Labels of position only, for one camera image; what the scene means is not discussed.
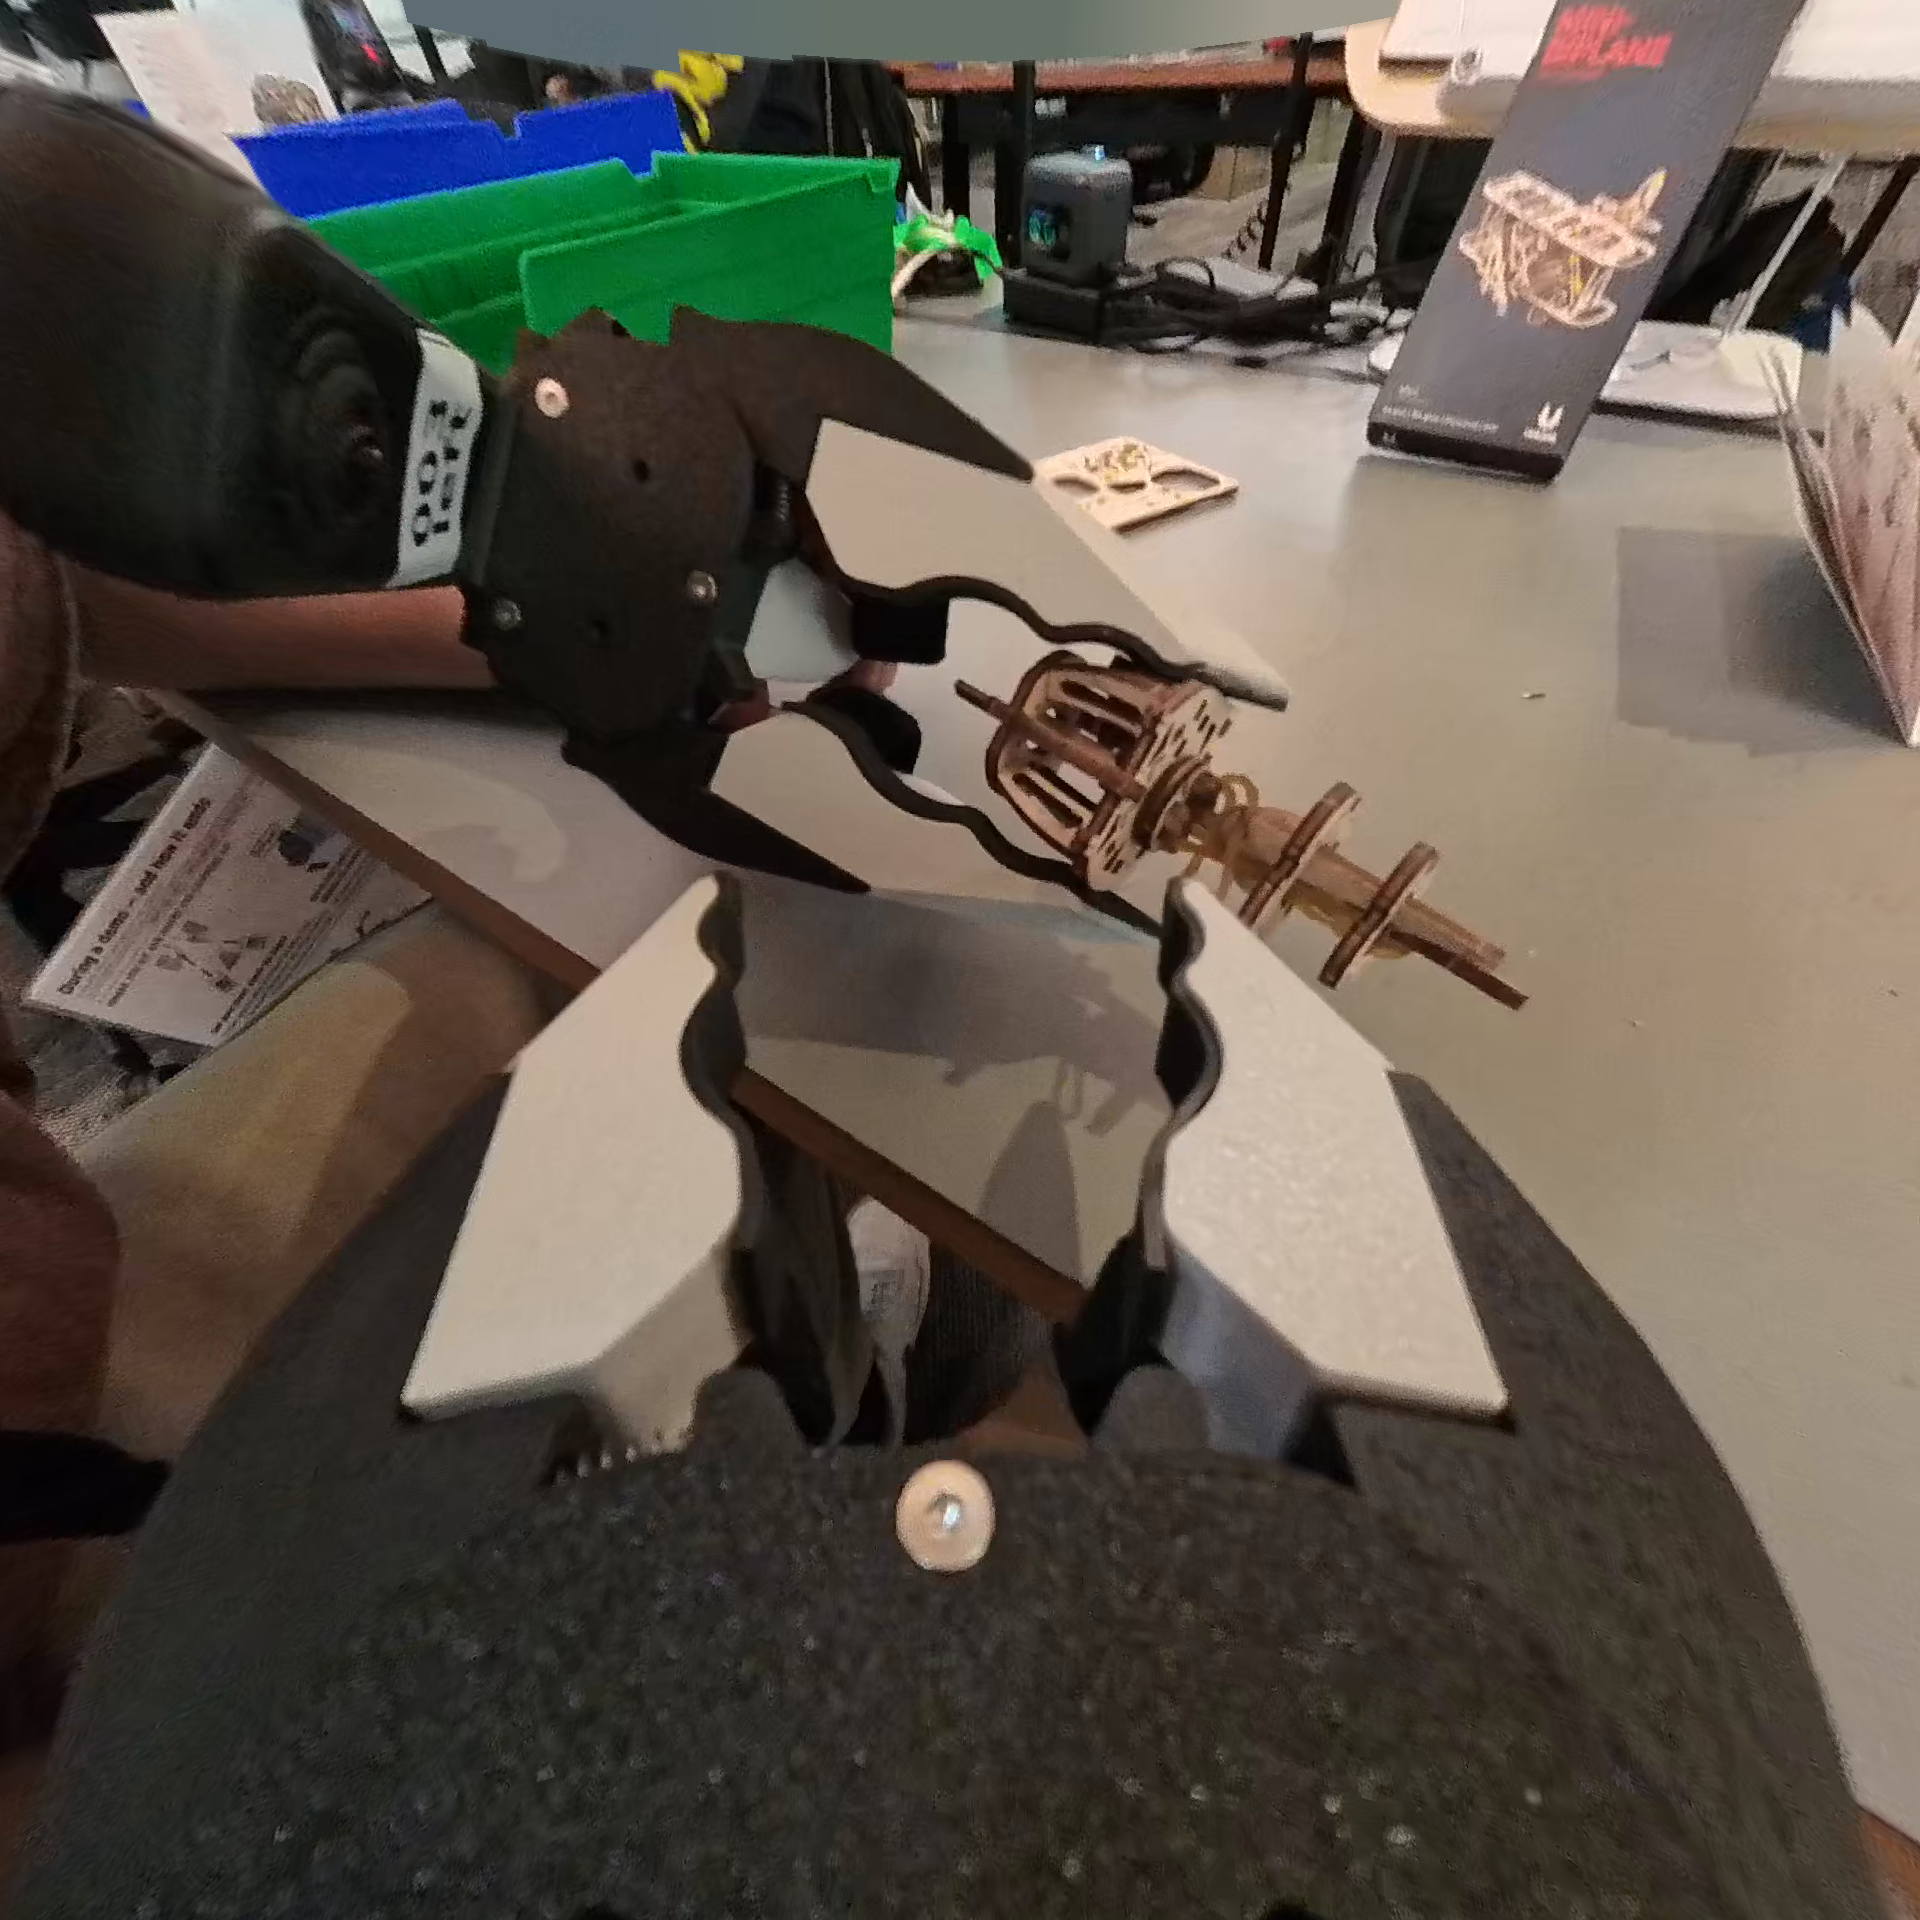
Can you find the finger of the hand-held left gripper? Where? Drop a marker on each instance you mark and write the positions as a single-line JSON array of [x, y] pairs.
[[977, 523], [839, 825]]

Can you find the green plastic bin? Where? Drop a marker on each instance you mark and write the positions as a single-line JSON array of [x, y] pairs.
[[719, 255]]

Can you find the person's left forearm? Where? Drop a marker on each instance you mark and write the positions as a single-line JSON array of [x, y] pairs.
[[272, 636]]

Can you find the white stand base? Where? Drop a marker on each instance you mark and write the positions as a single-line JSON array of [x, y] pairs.
[[1693, 381]]

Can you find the person's left hand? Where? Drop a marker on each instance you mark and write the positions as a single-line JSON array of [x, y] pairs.
[[878, 678]]

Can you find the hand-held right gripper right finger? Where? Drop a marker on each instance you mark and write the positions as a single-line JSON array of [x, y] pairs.
[[1322, 1200]]

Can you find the white instruction booklet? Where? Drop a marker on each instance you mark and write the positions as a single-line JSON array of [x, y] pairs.
[[1875, 523]]

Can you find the white instruction sign board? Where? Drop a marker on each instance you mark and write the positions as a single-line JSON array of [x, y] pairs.
[[1404, 96]]

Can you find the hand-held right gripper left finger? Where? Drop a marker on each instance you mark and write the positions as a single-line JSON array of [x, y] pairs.
[[586, 1200]]

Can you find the printed paper sheet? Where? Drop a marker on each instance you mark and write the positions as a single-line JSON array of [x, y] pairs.
[[225, 900]]

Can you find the black cardboard box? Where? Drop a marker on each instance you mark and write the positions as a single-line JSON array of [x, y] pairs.
[[1577, 347]]

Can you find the wooden gear model assembly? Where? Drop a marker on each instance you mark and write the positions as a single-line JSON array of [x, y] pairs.
[[1194, 743]]

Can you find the laser-cut wooden parts sheet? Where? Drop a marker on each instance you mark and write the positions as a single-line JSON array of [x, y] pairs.
[[1185, 488]]

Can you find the power station with green display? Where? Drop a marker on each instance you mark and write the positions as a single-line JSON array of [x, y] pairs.
[[1073, 211]]

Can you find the blue plastic bin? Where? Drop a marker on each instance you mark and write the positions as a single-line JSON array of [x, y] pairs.
[[393, 159]]

